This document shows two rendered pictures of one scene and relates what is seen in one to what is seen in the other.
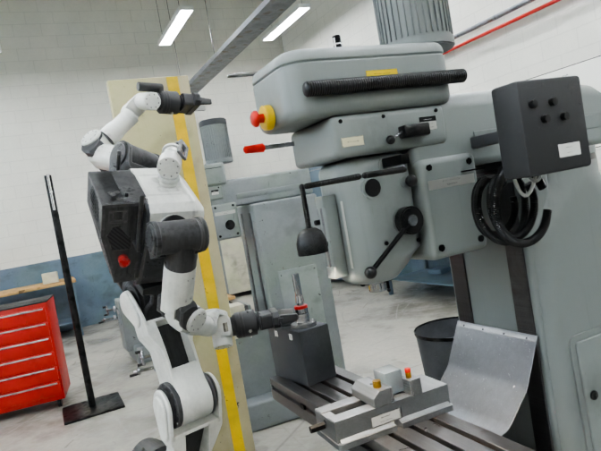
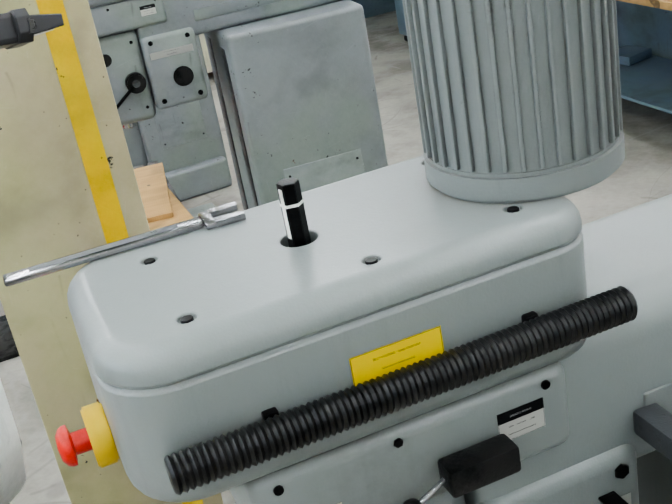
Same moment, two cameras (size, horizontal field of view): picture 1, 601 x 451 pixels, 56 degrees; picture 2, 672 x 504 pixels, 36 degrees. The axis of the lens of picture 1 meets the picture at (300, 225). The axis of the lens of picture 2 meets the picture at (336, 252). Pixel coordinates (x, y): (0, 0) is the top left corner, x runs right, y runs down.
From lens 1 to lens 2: 98 cm
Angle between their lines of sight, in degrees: 22
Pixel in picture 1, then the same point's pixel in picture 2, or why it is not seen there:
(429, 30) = (550, 164)
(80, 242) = not seen: outside the picture
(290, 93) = (137, 453)
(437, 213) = not seen: outside the picture
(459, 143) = (602, 431)
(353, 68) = (314, 362)
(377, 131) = (382, 481)
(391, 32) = (446, 143)
